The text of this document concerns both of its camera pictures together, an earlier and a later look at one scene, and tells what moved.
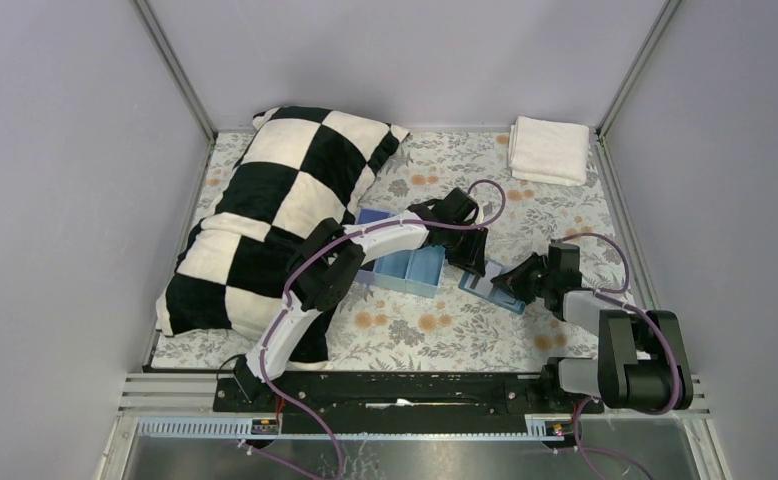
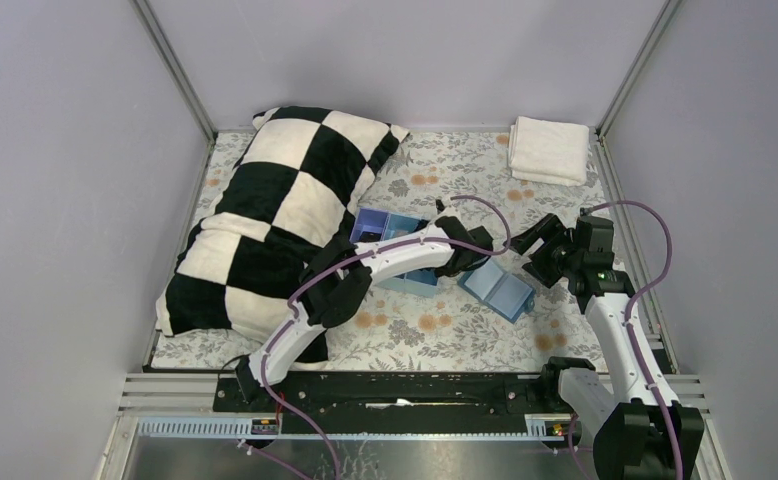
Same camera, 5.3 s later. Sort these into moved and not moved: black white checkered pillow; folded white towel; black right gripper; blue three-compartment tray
Moved: black right gripper
Not moved: blue three-compartment tray; black white checkered pillow; folded white towel
